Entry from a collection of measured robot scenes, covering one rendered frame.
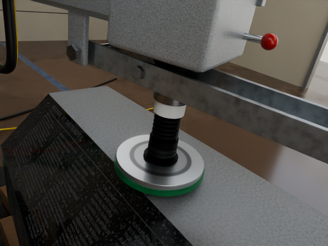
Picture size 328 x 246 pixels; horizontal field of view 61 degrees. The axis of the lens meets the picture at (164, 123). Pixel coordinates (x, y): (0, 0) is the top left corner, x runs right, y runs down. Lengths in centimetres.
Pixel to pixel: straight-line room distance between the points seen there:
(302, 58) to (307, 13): 73
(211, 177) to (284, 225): 19
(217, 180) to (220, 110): 27
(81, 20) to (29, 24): 503
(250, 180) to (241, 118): 31
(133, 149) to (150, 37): 31
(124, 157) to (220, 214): 25
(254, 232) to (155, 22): 45
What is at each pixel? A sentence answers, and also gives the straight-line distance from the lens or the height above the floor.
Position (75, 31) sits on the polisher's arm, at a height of 117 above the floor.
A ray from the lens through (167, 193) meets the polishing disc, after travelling 60.
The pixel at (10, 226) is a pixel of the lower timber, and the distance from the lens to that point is 160.
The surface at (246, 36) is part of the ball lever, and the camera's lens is 59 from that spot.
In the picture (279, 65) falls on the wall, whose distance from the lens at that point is 571.
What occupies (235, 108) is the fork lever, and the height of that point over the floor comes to 112.
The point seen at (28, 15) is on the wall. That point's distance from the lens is 561.
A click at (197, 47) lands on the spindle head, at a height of 121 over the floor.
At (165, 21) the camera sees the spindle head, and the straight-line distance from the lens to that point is 46.
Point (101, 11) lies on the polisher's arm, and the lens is 55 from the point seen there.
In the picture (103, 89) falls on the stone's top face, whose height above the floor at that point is 87.
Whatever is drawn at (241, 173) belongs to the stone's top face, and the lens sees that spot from 79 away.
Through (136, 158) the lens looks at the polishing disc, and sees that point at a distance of 66.
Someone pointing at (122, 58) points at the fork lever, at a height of 114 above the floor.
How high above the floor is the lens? 128
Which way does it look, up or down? 26 degrees down
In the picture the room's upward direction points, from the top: 10 degrees clockwise
